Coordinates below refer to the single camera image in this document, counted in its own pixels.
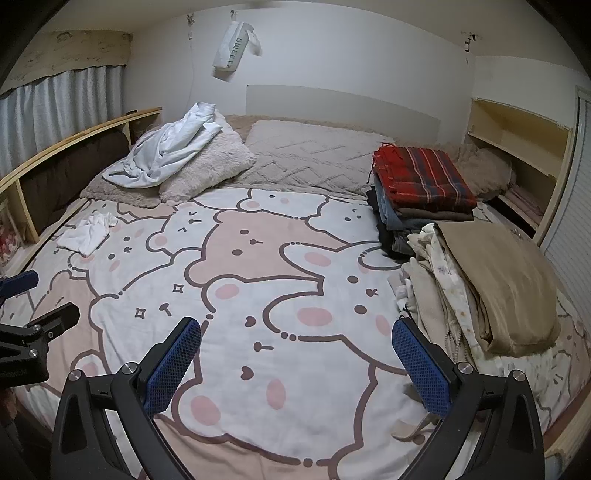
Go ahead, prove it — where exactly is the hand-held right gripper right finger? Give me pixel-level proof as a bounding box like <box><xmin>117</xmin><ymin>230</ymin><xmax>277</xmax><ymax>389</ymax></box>
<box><xmin>392</xmin><ymin>318</ymin><xmax>544</xmax><ymax>480</ymax></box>

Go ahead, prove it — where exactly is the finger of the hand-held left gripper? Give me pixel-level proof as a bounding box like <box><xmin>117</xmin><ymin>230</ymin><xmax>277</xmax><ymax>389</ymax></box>
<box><xmin>0</xmin><ymin>303</ymin><xmax>81</xmax><ymax>358</ymax></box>
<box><xmin>0</xmin><ymin>270</ymin><xmax>40</xmax><ymax>306</ymax></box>

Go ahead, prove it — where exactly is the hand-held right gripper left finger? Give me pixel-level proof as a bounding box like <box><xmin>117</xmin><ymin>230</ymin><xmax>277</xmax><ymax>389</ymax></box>
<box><xmin>50</xmin><ymin>316</ymin><xmax>202</xmax><ymax>480</ymax></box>

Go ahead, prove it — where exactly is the white t-shirt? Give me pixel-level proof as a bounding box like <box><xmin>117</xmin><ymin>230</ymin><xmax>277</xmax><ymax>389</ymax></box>
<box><xmin>56</xmin><ymin>212</ymin><xmax>120</xmax><ymax>258</ymax></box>

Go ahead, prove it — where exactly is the stack of dark folded clothes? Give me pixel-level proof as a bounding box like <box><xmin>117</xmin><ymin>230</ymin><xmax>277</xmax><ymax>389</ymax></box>
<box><xmin>367</xmin><ymin>178</ymin><xmax>476</xmax><ymax>258</ymax></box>

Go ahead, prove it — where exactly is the pink floral cloth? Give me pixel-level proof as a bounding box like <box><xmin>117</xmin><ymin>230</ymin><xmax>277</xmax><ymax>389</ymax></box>
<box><xmin>0</xmin><ymin>203</ymin><xmax>24</xmax><ymax>271</ymax></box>

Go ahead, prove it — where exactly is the wooden headboard shelf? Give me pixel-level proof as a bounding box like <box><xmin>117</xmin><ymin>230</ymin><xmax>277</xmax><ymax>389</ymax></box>
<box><xmin>0</xmin><ymin>107</ymin><xmax>163</xmax><ymax>244</ymax></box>

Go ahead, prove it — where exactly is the olive folded garment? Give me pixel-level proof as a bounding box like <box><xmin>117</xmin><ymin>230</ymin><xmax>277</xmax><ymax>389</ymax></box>
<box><xmin>434</xmin><ymin>220</ymin><xmax>561</xmax><ymax>357</ymax></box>

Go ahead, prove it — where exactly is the printed bear blanket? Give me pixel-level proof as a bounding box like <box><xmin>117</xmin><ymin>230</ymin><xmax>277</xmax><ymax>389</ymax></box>
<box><xmin>9</xmin><ymin>185</ymin><xmax>587</xmax><ymax>472</ymax></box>

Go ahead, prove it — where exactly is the beige fluffy blanket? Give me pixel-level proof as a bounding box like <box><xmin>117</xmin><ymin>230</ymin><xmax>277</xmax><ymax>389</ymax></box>
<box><xmin>81</xmin><ymin>113</ymin><xmax>518</xmax><ymax>208</ymax></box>

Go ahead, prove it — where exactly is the white curtain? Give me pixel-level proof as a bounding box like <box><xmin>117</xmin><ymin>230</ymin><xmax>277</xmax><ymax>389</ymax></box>
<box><xmin>0</xmin><ymin>65</ymin><xmax>127</xmax><ymax>178</ymax></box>

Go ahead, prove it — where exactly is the white crumpled garment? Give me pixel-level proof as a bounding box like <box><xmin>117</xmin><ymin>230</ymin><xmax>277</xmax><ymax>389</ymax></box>
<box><xmin>102</xmin><ymin>102</ymin><xmax>223</xmax><ymax>190</ymax></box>

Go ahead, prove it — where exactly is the red plaid folded blanket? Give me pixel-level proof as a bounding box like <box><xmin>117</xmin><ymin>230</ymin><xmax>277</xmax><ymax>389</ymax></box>
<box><xmin>368</xmin><ymin>143</ymin><xmax>478</xmax><ymax>208</ymax></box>

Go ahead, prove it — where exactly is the fluffy beige pillow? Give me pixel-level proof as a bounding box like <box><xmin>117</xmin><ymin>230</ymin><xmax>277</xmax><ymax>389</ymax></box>
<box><xmin>159</xmin><ymin>124</ymin><xmax>257</xmax><ymax>204</ymax></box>

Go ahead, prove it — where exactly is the white slatted door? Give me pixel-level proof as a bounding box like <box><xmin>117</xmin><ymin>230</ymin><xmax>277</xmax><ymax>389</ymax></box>
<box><xmin>538</xmin><ymin>85</ymin><xmax>591</xmax><ymax>296</ymax></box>

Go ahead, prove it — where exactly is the beige printed valance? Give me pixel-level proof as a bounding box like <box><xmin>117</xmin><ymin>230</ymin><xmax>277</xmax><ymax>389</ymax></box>
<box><xmin>2</xmin><ymin>30</ymin><xmax>134</xmax><ymax>95</ymax></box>

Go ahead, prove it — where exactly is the beige quilted pillow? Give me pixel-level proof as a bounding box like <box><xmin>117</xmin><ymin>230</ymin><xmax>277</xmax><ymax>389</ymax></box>
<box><xmin>226</xmin><ymin>119</ymin><xmax>398</xmax><ymax>199</ymax></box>

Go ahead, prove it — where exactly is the white hanging bag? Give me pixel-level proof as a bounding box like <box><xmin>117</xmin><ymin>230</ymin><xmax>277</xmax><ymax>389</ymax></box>
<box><xmin>211</xmin><ymin>21</ymin><xmax>263</xmax><ymax>83</ymax></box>

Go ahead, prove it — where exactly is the wooden bed frame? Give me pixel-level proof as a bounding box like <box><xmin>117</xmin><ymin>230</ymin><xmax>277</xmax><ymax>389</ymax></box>
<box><xmin>542</xmin><ymin>401</ymin><xmax>591</xmax><ymax>462</ymax></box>

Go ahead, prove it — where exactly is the wooden wall shelf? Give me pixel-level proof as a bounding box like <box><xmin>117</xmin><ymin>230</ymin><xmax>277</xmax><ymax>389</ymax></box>
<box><xmin>466</xmin><ymin>97</ymin><xmax>574</xmax><ymax>232</ymax></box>

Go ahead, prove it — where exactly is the white hanging cord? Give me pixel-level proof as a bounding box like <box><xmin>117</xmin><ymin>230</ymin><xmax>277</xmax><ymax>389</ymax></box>
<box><xmin>185</xmin><ymin>14</ymin><xmax>197</xmax><ymax>116</ymax></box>

